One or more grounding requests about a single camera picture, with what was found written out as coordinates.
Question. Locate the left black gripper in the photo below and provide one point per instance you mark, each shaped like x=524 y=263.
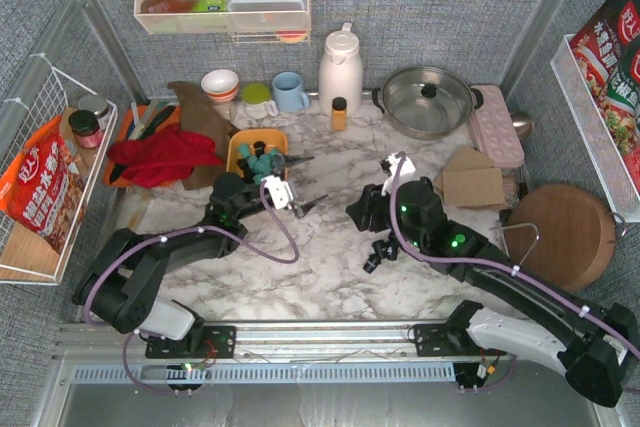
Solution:
x=290 y=183

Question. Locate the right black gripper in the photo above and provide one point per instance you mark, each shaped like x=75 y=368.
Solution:
x=361 y=210

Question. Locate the orange plastic storage basket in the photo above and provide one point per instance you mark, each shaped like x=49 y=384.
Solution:
x=252 y=156

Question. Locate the brown cloth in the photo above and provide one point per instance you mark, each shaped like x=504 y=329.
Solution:
x=199 y=116

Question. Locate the red cloth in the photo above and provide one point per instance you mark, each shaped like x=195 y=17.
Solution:
x=168 y=155

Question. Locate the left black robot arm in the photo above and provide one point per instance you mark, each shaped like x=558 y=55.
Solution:
x=120 y=287

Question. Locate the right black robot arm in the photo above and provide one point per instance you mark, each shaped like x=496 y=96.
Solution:
x=593 y=348

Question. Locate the white mesh right basket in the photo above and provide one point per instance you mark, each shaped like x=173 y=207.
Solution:
x=615 y=180

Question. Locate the black capsule lowest right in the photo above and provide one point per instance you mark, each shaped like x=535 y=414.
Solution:
x=371 y=264

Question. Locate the cardboard pieces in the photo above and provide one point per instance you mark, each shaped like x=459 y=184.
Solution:
x=471 y=180

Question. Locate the orange spice bottle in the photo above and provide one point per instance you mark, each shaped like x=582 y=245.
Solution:
x=339 y=114

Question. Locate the green lid white cup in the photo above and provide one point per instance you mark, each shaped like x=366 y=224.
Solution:
x=258 y=102

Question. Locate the light blue mug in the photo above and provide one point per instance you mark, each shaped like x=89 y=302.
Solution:
x=288 y=93

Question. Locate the steel pot with lid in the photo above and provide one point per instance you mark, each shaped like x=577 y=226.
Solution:
x=426 y=103

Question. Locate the pink egg tray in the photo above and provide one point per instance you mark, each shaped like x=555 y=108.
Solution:
x=492 y=129

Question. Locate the white thermos jug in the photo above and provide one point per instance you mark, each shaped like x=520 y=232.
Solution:
x=341 y=71

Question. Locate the white orange striped bowl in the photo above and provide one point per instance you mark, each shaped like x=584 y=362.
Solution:
x=220 y=85

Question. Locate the black kitchen knife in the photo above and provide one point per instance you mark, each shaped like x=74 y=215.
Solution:
x=152 y=120

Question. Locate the round wooden board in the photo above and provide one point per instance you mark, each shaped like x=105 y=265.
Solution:
x=563 y=234

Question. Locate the clear plastic containers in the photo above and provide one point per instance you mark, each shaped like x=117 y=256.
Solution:
x=267 y=15

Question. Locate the glass jar silver lid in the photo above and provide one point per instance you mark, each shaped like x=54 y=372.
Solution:
x=96 y=104

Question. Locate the red jar black lid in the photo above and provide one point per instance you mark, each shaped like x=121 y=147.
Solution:
x=86 y=129

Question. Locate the orange snack bag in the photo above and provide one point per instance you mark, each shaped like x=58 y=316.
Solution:
x=39 y=191

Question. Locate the red seasoning packets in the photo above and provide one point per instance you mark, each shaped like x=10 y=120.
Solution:
x=598 y=47

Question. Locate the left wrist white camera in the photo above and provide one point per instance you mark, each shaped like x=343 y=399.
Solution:
x=282 y=193

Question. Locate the wrist white camera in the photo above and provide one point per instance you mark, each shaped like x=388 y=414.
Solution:
x=282 y=193
x=398 y=167

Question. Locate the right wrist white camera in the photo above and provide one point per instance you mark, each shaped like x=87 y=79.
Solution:
x=398 y=167

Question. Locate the white wire side basket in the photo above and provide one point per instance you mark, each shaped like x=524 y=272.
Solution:
x=26 y=258

